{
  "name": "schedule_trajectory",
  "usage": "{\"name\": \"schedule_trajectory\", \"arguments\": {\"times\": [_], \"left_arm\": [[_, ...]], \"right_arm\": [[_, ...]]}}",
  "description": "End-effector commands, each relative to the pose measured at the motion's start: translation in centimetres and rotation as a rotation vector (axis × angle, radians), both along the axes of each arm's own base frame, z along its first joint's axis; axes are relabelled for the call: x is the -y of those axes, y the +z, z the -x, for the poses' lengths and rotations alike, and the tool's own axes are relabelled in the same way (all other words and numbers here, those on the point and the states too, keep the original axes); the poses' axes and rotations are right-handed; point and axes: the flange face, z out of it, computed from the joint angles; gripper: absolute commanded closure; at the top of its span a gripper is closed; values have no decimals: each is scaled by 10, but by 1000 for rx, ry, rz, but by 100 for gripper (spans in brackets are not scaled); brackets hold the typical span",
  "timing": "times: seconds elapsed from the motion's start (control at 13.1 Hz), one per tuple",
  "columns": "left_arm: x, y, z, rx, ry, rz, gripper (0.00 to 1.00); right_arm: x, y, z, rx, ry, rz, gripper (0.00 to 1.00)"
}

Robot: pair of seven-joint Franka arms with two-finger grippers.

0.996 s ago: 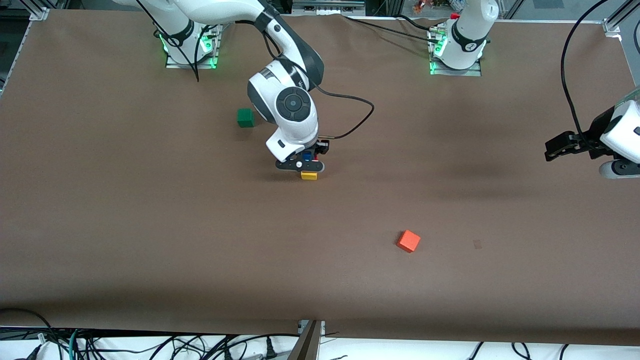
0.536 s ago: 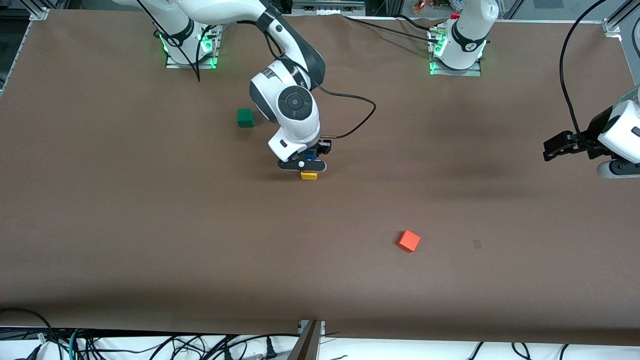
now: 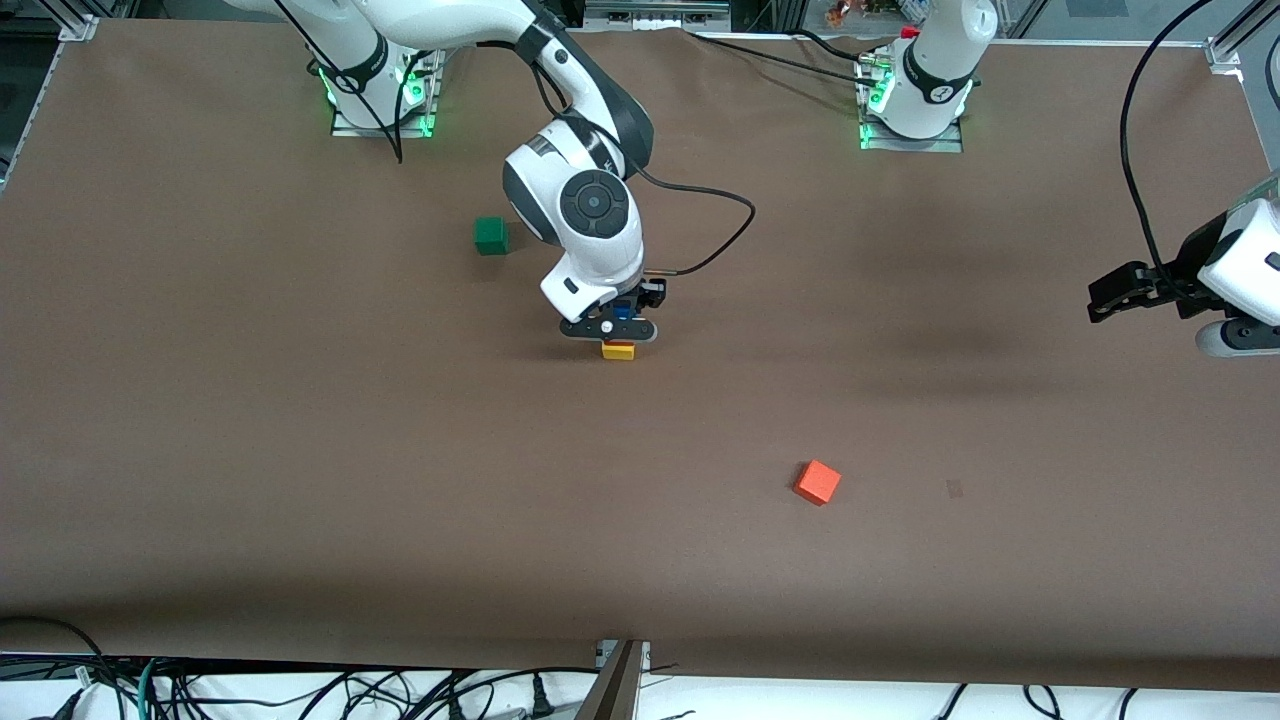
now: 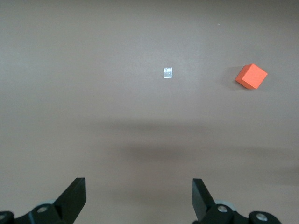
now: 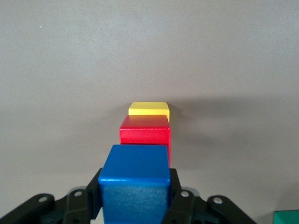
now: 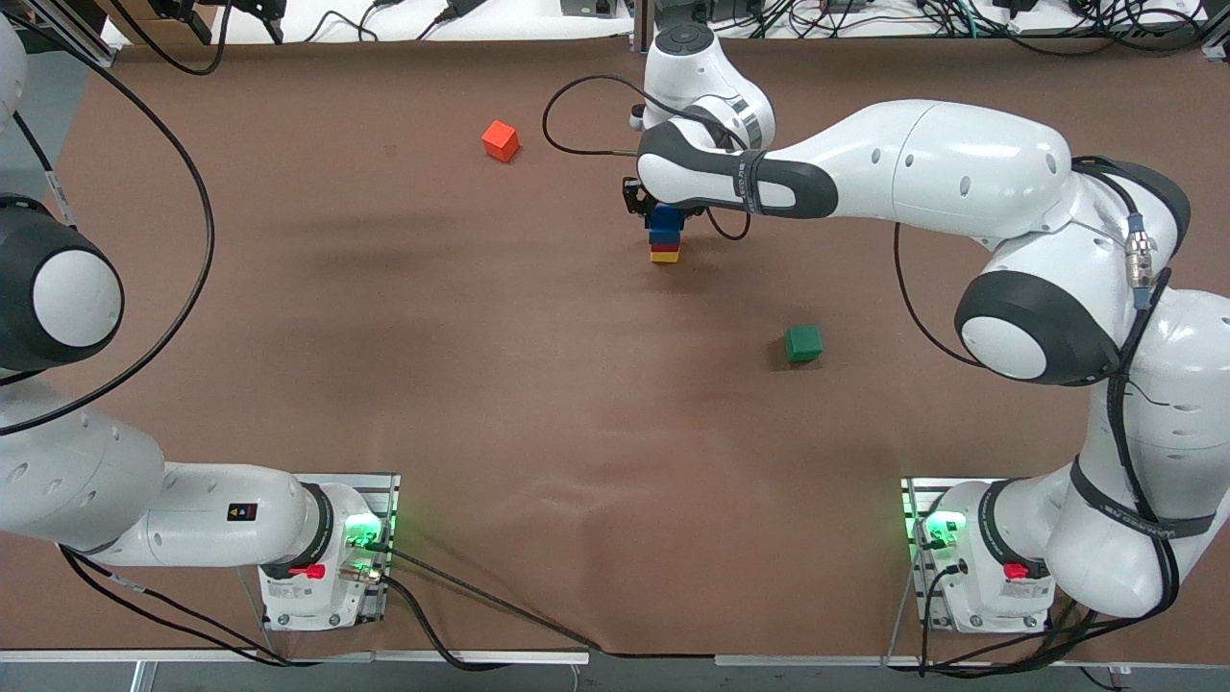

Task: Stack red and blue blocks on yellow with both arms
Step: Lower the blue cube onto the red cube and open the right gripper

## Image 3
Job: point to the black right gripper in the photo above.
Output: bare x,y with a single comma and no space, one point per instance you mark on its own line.
652,294

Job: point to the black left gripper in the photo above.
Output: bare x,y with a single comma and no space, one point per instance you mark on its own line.
1184,270

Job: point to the blue cube block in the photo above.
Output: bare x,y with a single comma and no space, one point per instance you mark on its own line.
625,312

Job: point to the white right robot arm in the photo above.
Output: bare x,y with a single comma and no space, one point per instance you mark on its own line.
590,250

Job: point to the yellow cube block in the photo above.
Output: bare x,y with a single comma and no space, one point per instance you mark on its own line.
618,352

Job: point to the green cube block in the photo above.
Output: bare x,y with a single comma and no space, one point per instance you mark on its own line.
490,236

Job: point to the orange cube block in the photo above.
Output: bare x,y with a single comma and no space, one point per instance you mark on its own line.
818,483

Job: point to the aluminium corner profile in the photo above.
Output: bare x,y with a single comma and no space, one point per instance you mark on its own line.
78,28
1225,52

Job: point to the grey metal rack shelf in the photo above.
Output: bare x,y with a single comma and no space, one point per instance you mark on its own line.
655,12

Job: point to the table cover sheet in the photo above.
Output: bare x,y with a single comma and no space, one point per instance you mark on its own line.
640,580

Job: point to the colourful toy figure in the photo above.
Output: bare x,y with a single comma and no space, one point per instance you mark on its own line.
840,14

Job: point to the dark metal bar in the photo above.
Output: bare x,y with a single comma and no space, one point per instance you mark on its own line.
612,690

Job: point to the black power plug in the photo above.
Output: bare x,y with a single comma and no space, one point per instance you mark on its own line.
456,708
543,700

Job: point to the aluminium table edge rail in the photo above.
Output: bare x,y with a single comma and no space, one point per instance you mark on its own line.
30,105
1260,115

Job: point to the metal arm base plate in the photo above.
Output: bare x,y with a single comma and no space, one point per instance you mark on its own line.
910,146
385,132

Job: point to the small metal bracket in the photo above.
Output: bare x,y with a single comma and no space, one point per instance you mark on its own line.
603,655

